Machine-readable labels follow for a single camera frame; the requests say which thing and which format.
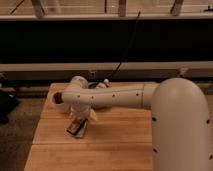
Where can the wall outlet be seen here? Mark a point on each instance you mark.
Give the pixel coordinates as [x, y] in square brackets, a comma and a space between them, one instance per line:
[92, 74]

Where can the white bottle with label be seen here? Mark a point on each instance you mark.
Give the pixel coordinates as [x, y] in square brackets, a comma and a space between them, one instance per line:
[104, 84]

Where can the white sponge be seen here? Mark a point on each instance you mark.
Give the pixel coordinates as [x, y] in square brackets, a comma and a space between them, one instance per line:
[78, 127]

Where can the white cup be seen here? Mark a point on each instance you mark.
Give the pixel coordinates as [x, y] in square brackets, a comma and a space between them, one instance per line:
[59, 104]

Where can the dark object at left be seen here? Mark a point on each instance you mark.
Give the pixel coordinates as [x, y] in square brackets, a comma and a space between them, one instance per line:
[8, 102]

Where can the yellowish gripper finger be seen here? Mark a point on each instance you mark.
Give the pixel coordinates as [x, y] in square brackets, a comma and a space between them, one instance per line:
[93, 116]

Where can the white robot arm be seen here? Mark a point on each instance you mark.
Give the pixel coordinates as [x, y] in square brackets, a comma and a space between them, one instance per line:
[181, 125]

